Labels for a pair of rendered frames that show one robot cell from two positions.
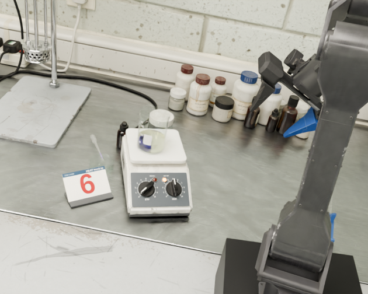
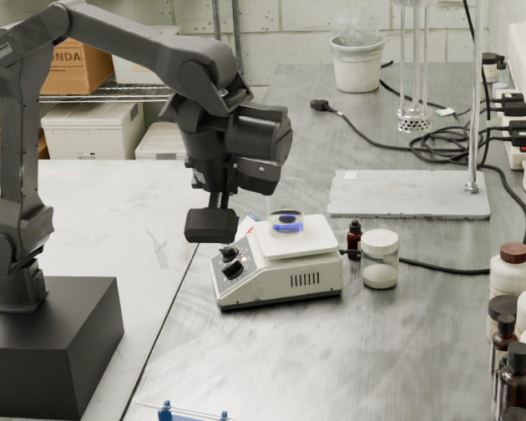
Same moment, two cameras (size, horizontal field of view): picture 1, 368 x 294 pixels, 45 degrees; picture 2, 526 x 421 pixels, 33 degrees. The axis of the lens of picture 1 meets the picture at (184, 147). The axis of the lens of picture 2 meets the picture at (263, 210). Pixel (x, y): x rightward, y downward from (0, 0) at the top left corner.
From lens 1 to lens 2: 1.52 m
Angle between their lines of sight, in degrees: 83
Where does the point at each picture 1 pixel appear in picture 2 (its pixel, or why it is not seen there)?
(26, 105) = (403, 185)
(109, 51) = not seen: outside the picture
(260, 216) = (230, 371)
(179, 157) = (269, 251)
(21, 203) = not seen: hidden behind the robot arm
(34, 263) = (145, 235)
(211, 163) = (346, 327)
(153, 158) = (260, 234)
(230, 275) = (63, 278)
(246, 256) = (85, 286)
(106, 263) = (144, 267)
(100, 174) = not seen: hidden behind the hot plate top
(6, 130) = (341, 185)
